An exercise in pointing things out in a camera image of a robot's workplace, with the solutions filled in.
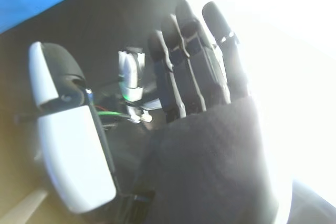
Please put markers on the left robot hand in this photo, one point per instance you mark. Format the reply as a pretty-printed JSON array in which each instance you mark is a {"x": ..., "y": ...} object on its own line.
[{"x": 210, "y": 155}]

